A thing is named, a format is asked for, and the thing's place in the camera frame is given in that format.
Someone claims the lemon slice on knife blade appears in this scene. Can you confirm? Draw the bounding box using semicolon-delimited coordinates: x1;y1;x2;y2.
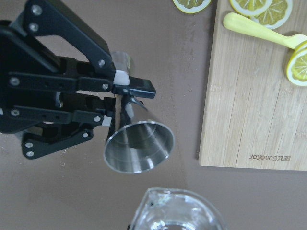
286;41;307;86

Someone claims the lemon slice off board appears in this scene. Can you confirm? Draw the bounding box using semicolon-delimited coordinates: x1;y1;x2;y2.
173;0;211;14

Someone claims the lemon slice top of pair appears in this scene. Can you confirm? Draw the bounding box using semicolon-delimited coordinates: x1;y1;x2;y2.
229;0;273;16

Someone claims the wooden cutting board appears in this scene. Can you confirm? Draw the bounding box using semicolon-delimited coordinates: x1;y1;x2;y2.
199;0;307;171

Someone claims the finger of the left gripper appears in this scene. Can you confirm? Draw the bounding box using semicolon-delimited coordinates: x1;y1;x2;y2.
78;70;156;99

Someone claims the clear glass measuring cup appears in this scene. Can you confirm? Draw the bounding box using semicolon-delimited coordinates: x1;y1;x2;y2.
128;188;228;230

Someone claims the lemon slice under pair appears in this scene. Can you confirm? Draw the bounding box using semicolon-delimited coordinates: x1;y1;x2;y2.
250;0;293;30

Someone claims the steel jigger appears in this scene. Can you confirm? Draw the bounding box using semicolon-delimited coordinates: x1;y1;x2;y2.
104;51;175;174

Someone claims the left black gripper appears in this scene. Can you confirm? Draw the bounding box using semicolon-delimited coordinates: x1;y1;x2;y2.
0;0;115;159

